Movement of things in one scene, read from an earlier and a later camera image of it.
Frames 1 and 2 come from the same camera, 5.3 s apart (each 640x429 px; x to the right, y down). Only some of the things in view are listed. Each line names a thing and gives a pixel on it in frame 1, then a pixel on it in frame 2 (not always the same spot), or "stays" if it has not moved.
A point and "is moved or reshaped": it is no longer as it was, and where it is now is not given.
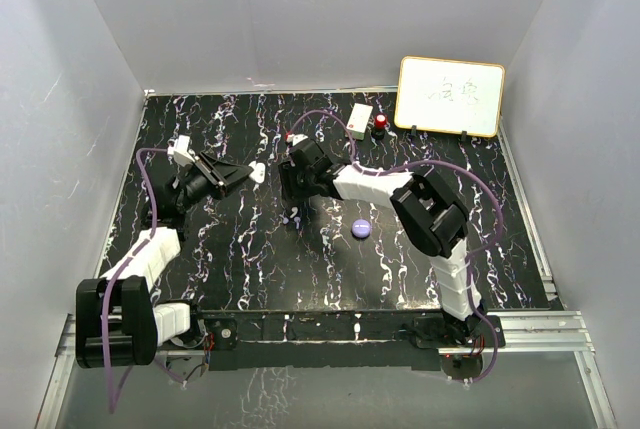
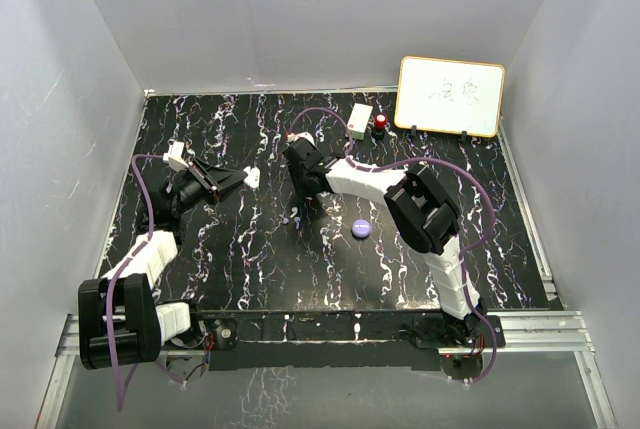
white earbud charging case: x=259 y=171 is moved or reshaped
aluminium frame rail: x=546 y=332 stays
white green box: x=358 y=120 stays
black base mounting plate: x=354 y=339 stays
